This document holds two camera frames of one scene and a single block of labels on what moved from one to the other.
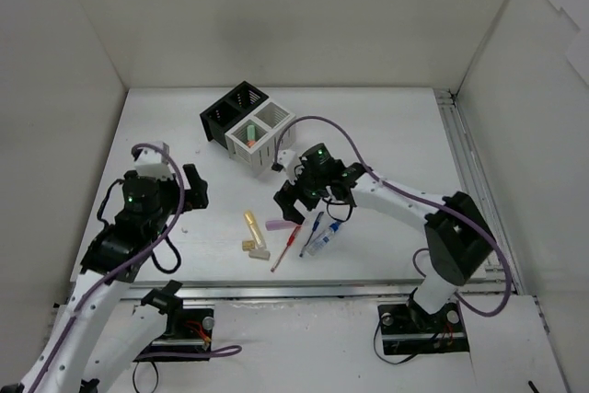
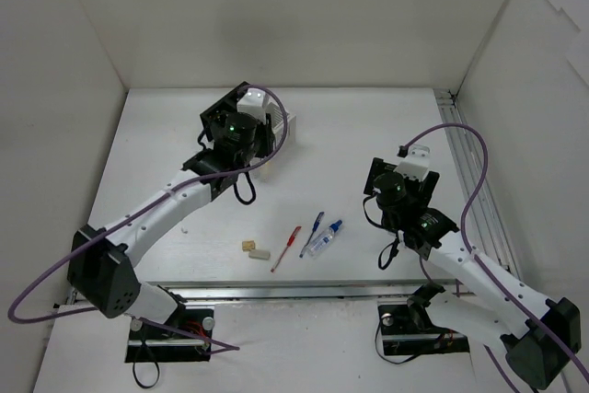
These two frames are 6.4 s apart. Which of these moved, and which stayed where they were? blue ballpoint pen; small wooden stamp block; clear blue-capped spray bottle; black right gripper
Moved: black right gripper
Stayed: blue ballpoint pen; clear blue-capped spray bottle; small wooden stamp block
